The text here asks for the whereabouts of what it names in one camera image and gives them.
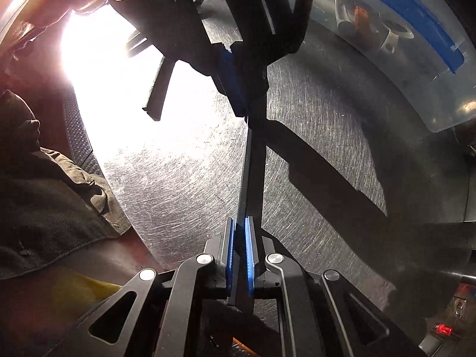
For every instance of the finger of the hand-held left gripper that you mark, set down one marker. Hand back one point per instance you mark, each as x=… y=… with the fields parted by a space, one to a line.
x=290 y=7
x=230 y=81

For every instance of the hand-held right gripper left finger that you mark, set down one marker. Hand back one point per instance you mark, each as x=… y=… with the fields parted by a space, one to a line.
x=230 y=256

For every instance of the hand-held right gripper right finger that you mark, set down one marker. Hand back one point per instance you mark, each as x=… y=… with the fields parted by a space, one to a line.
x=249 y=260

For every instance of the steel spatula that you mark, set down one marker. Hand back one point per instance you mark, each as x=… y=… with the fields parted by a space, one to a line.
x=256 y=171

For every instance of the orange item in box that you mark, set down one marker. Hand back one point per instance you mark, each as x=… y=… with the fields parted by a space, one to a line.
x=361 y=22

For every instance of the white fitting in box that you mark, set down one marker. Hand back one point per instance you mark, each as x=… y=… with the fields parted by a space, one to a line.
x=396 y=35

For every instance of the yellow cloth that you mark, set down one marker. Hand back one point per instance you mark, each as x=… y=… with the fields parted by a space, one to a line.
x=93 y=286

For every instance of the clear plastic storage box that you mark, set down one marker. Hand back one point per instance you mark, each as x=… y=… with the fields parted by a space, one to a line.
x=427 y=81

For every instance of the dark grey cloth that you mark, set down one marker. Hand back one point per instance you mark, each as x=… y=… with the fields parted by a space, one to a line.
x=41 y=200

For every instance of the small red object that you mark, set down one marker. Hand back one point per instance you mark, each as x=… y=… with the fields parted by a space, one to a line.
x=444 y=329

